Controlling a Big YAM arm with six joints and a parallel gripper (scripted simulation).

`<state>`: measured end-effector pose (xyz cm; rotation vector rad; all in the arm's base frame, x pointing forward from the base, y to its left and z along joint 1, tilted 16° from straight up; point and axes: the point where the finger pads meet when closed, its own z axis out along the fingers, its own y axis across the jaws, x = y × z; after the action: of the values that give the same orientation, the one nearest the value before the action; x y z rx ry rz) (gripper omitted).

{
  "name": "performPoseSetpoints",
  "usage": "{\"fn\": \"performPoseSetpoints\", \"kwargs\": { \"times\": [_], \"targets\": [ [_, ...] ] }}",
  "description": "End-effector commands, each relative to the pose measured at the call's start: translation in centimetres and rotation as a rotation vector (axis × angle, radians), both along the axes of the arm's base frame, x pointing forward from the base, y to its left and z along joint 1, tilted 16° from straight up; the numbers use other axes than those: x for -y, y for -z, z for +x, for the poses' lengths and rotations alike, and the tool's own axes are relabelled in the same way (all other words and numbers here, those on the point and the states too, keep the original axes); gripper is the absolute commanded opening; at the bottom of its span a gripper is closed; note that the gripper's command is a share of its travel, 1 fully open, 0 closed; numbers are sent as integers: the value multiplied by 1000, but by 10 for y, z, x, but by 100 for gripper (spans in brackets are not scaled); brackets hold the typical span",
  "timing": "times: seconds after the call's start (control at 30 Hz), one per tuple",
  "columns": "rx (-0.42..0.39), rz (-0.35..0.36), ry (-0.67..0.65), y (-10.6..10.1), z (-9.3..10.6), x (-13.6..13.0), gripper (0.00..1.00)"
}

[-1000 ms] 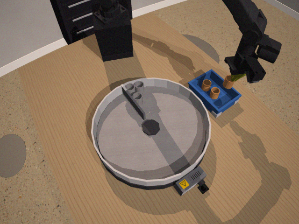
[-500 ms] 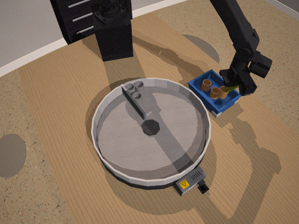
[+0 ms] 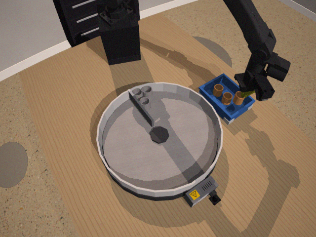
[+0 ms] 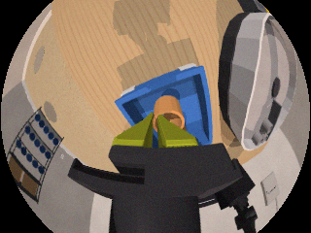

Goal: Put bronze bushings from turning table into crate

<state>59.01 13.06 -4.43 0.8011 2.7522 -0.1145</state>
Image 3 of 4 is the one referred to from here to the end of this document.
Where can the bronze bushing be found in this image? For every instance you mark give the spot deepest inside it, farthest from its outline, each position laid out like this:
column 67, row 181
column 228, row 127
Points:
column 218, row 89
column 237, row 98
column 226, row 99

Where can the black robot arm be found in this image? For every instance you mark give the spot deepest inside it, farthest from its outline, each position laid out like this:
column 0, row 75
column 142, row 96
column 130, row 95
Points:
column 261, row 42

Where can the grey metal bushing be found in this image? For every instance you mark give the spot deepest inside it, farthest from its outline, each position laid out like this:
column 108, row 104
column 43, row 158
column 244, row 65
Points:
column 147, row 91
column 145, row 101
column 138, row 93

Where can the blue crate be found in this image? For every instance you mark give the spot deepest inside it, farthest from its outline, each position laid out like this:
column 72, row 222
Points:
column 227, row 112

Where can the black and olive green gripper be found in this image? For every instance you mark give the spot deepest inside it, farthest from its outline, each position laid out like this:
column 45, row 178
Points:
column 245, row 91

